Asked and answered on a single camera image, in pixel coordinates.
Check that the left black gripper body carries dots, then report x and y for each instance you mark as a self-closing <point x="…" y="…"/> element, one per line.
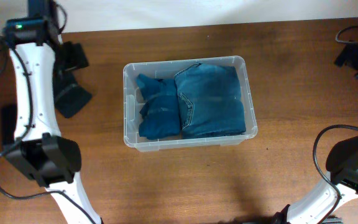
<point x="71" y="56"/>

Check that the black garment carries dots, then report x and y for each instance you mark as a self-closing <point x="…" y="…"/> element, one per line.
<point x="8" y="114"/>
<point x="69" y="97"/>

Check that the teal blue garment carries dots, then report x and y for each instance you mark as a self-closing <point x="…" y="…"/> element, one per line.
<point x="160" y="113"/>

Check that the dark blue jeans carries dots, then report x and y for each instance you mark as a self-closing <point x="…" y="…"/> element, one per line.
<point x="209" y="98"/>

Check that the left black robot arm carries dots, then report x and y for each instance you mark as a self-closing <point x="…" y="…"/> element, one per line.
<point x="43" y="66"/>

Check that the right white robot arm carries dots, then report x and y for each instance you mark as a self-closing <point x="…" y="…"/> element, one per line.
<point x="338" y="184"/>

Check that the clear plastic storage bin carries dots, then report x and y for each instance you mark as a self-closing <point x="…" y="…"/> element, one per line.
<point x="133" y="103"/>

